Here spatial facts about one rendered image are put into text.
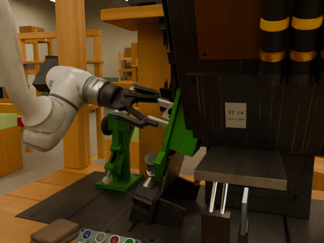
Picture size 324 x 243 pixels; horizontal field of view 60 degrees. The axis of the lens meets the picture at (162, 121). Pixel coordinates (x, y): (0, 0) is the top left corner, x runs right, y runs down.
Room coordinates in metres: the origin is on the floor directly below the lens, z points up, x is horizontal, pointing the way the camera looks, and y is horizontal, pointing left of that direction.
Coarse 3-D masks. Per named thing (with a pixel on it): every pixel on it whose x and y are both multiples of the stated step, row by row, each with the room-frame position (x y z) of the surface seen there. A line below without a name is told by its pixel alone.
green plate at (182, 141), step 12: (180, 96) 0.70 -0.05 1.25; (180, 108) 0.71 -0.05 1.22; (180, 120) 0.71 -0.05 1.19; (168, 132) 0.70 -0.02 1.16; (180, 132) 0.71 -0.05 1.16; (192, 132) 0.70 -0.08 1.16; (168, 144) 0.72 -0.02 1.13; (180, 144) 0.71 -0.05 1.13; (192, 144) 0.70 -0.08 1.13; (192, 156) 0.70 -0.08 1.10
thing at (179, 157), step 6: (168, 156) 0.74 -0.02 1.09; (174, 156) 0.75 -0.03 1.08; (180, 156) 0.84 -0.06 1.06; (168, 162) 0.74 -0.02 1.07; (174, 162) 0.78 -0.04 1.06; (180, 162) 0.87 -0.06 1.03; (168, 168) 0.73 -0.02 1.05; (174, 168) 0.80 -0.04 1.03; (180, 168) 0.90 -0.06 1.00; (168, 174) 0.75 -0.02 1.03; (174, 174) 0.83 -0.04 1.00; (168, 180) 0.77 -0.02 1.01; (162, 186) 0.74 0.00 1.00; (168, 186) 0.80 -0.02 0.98; (162, 192) 0.75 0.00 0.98
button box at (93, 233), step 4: (80, 232) 0.59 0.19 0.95; (92, 232) 0.59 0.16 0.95; (96, 232) 0.58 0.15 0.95; (100, 232) 0.58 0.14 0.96; (104, 232) 0.58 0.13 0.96; (80, 236) 0.58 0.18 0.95; (92, 236) 0.58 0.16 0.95; (108, 236) 0.57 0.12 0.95; (112, 236) 0.57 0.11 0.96; (120, 236) 0.57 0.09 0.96; (76, 240) 0.58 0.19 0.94; (80, 240) 0.58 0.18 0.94; (84, 240) 0.57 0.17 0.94; (88, 240) 0.57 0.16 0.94; (92, 240) 0.57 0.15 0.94; (104, 240) 0.57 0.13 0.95; (108, 240) 0.56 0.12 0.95; (120, 240) 0.56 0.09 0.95; (124, 240) 0.56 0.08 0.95; (136, 240) 0.55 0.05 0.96
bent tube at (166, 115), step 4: (172, 104) 0.81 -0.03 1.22; (168, 108) 0.80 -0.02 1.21; (164, 112) 0.80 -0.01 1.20; (168, 112) 0.81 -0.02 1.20; (164, 116) 0.79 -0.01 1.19; (168, 116) 0.79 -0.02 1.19; (168, 120) 0.78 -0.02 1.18; (148, 176) 0.79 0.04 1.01; (148, 180) 0.78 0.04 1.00; (152, 180) 0.78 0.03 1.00; (144, 184) 0.77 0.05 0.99; (148, 184) 0.77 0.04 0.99; (152, 184) 0.78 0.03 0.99
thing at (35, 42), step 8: (24, 32) 5.68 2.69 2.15; (32, 32) 5.54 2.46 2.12; (32, 40) 5.49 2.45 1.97; (40, 40) 5.68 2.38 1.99; (48, 40) 5.95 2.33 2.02; (48, 48) 5.95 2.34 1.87; (32, 64) 5.59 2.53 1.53; (40, 64) 5.79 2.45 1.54; (32, 72) 5.51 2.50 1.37; (0, 88) 5.88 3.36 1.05; (0, 96) 5.87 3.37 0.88; (8, 96) 5.83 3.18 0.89
